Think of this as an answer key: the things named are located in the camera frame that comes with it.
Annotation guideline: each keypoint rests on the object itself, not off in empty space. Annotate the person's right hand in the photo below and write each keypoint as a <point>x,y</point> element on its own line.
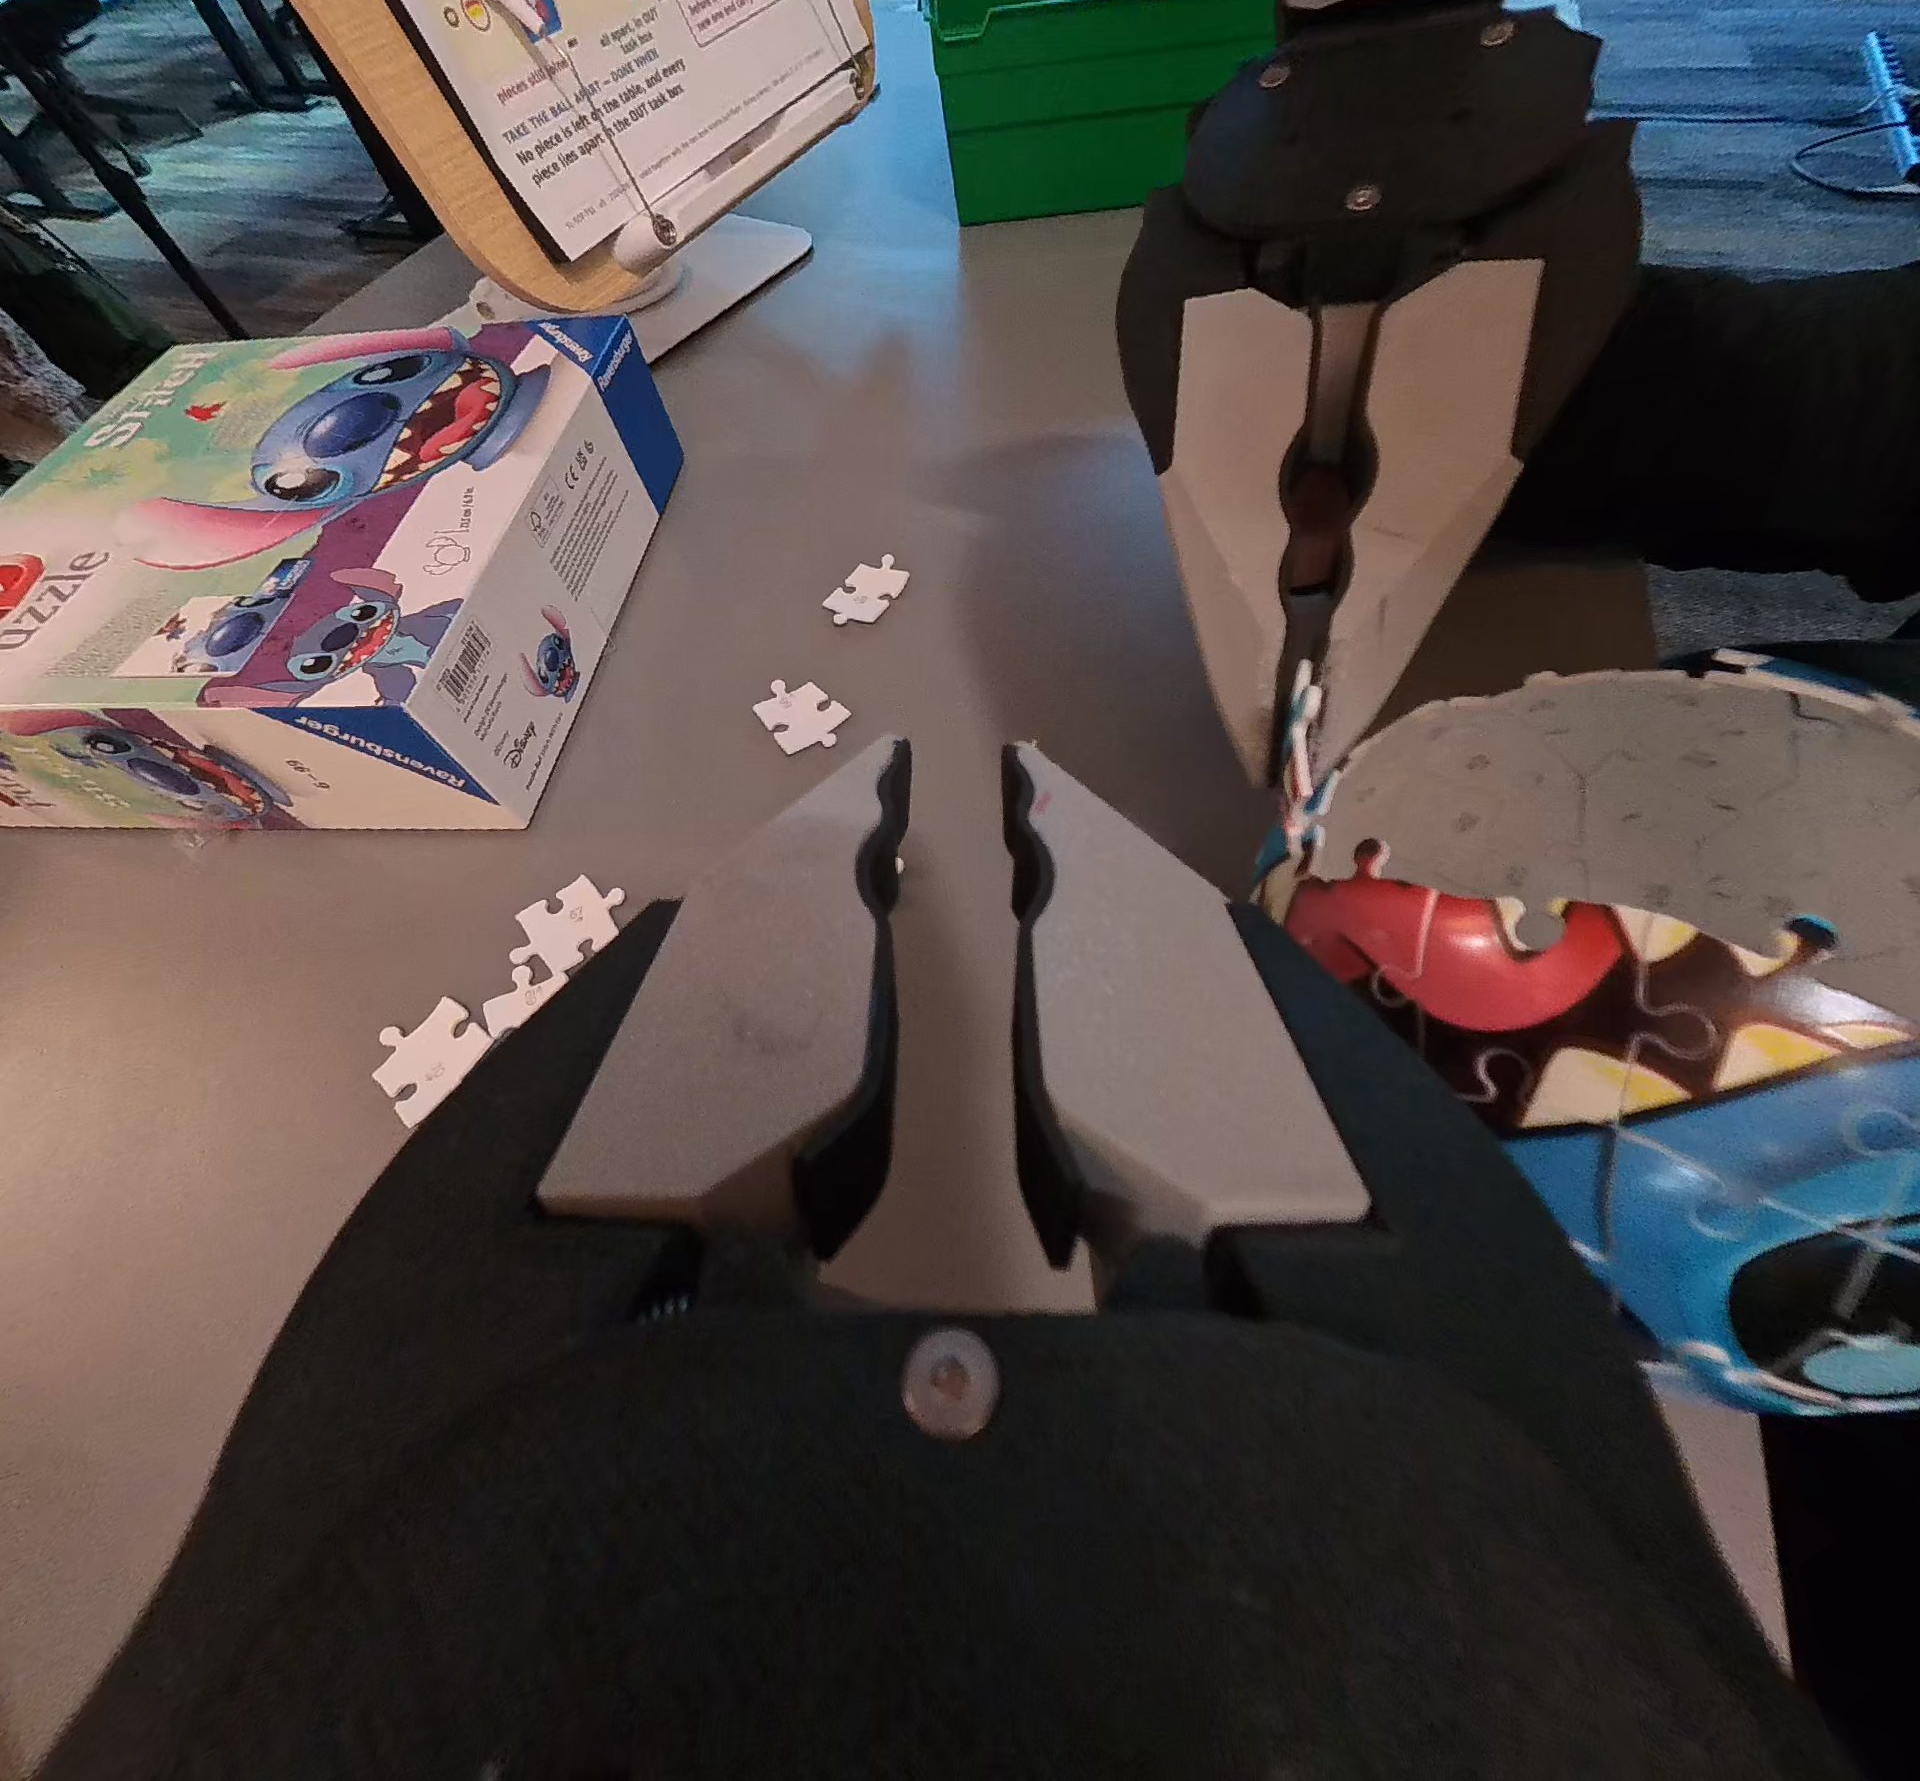
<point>1320,522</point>

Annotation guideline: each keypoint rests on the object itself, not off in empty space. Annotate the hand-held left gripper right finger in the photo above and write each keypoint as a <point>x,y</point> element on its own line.
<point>1187,1062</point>

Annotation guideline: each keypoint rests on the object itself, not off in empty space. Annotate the person's right forearm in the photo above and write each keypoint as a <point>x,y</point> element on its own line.
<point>1771,432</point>

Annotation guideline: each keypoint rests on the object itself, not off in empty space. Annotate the wooden document stand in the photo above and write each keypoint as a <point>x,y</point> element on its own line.
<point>346,87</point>

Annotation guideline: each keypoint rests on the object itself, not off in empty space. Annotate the instruction paper sheet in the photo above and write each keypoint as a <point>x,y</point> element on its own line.
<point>600,55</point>

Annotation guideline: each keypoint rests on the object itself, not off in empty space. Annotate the green plastic crate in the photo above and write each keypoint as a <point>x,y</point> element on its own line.
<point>1079,87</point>

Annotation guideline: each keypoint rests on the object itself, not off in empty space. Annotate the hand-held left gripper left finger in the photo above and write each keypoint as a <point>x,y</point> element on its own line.
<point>735,1031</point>

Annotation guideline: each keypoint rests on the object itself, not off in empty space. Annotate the blue puzzle ball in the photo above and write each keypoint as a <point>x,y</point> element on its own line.
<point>1576,791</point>

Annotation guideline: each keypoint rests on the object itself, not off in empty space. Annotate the white power strip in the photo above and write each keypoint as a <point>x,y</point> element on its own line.
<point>1894,101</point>

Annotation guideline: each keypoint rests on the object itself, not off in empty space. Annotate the white puzzle pieces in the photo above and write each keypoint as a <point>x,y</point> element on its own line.
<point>802,717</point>

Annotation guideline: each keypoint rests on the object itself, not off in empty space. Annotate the cartoon printed puzzle box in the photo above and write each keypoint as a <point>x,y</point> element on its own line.
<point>376,580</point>

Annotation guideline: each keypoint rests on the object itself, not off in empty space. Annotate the white curved jigsaw piece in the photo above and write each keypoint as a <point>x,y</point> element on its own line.
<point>1303,730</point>

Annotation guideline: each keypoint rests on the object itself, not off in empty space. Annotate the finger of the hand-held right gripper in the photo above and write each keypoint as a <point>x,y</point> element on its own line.
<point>1237,461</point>
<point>1440,432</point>

